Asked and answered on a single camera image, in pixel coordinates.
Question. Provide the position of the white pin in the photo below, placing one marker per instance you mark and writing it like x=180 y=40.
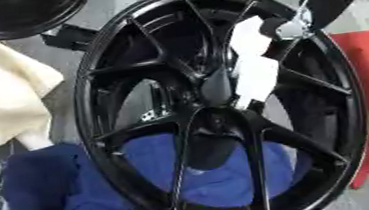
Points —
x=255 y=68

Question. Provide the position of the black spoked wheel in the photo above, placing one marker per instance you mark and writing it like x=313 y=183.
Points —
x=145 y=182

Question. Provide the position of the black stand bracket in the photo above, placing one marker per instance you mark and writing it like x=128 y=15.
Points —
x=68 y=37

